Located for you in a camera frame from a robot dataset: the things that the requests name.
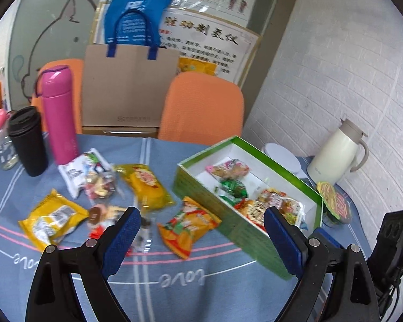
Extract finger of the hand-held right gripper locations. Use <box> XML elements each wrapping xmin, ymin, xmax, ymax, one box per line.
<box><xmin>312</xmin><ymin>227</ymin><xmax>348</xmax><ymax>250</ymax></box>

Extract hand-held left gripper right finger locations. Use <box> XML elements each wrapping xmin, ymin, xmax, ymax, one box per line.
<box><xmin>264</xmin><ymin>206</ymin><xmax>380</xmax><ymax>322</ymax></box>

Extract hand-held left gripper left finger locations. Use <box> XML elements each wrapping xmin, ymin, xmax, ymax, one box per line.
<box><xmin>25</xmin><ymin>206</ymin><xmax>142</xmax><ymax>322</ymax></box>

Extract green cardboard box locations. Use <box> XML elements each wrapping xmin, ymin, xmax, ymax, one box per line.
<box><xmin>172</xmin><ymin>136</ymin><xmax>324</xmax><ymax>280</ymax></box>

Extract large red snack packet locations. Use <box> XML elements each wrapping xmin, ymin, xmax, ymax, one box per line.
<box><xmin>237</xmin><ymin>198</ymin><xmax>267</xmax><ymax>233</ymax></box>

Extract clear candy bag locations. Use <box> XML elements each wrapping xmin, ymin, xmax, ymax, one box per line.
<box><xmin>84</xmin><ymin>166</ymin><xmax>121</xmax><ymax>202</ymax></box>

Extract clear pink-edged pastry packet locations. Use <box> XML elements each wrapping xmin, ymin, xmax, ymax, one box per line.
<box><xmin>206</xmin><ymin>159</ymin><xmax>251</xmax><ymax>179</ymax></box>

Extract small dark clear packet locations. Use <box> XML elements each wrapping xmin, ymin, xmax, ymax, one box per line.
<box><xmin>128</xmin><ymin>216</ymin><xmax>153</xmax><ymax>254</ymax></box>

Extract small white brown snack packet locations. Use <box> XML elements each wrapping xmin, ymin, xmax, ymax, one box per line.
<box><xmin>87</xmin><ymin>203</ymin><xmax>128</xmax><ymax>239</ymax></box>

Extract clear orange-striped biscuit packet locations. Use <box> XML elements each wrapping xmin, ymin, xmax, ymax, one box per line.
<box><xmin>258</xmin><ymin>188</ymin><xmax>306</xmax><ymax>229</ymax></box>

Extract green instant noodle bowl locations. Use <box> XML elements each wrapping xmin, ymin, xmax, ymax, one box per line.
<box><xmin>316</xmin><ymin>181</ymin><xmax>354</xmax><ymax>229</ymax></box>

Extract yellow jelly packet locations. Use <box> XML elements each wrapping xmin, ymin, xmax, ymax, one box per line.
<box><xmin>116</xmin><ymin>163</ymin><xmax>175</xmax><ymax>213</ymax></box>

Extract orange chips packet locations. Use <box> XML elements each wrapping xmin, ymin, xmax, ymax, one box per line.
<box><xmin>157</xmin><ymin>196</ymin><xmax>222</xmax><ymax>260</ymax></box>

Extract green snack packet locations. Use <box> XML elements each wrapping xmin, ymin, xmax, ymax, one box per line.
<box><xmin>218</xmin><ymin>178</ymin><xmax>248</xmax><ymax>205</ymax></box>

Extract yellow snack packet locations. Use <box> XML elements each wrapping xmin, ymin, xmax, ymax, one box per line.
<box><xmin>18</xmin><ymin>188</ymin><xmax>89</xmax><ymax>254</ymax></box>

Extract cream thermal jug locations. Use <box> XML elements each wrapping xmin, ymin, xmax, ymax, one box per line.
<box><xmin>307</xmin><ymin>118</ymin><xmax>370</xmax><ymax>186</ymax></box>

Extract black cup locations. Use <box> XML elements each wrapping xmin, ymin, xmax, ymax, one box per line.
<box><xmin>8</xmin><ymin>106</ymin><xmax>49</xmax><ymax>177</ymax></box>

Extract pink thermos bottle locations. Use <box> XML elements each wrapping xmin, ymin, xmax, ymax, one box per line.
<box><xmin>37</xmin><ymin>66</ymin><xmax>79</xmax><ymax>164</ymax></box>

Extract small orange chair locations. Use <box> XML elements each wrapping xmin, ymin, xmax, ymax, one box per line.
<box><xmin>31</xmin><ymin>58</ymin><xmax>85</xmax><ymax>133</ymax></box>

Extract large orange chair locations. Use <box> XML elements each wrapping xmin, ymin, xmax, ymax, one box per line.
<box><xmin>158</xmin><ymin>71</ymin><xmax>245</xmax><ymax>146</ymax></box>

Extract clear bottle with pink lid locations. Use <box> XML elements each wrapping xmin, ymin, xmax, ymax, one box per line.
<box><xmin>0</xmin><ymin>109</ymin><xmax>19</xmax><ymax>170</ymax></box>

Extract blue tote bag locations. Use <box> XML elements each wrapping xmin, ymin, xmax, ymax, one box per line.
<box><xmin>104</xmin><ymin>0</ymin><xmax>176</xmax><ymax>61</ymax></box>

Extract brown paper bag blue handles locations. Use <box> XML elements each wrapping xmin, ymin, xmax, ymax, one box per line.
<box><xmin>81</xmin><ymin>43</ymin><xmax>181</xmax><ymax>138</ymax></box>

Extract wall poster with yellow picture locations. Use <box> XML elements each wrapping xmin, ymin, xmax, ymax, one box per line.
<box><xmin>158</xmin><ymin>13</ymin><xmax>260</xmax><ymax>84</ymax></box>

